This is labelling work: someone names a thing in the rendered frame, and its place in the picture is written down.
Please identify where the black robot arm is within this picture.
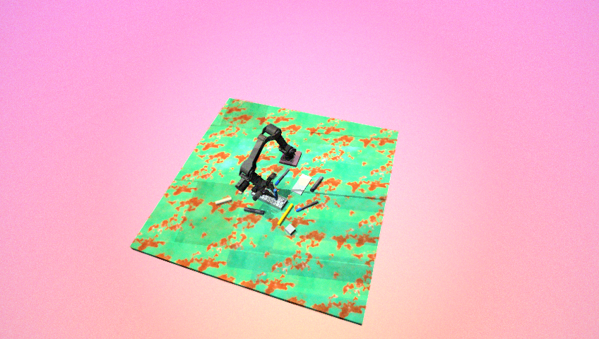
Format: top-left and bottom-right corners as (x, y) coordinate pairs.
(235, 124), (297, 193)

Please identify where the dark grey cylinder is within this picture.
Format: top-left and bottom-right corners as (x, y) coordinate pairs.
(244, 207), (265, 215)
(310, 176), (323, 192)

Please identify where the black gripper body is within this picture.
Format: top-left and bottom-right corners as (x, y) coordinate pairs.
(252, 173), (277, 201)

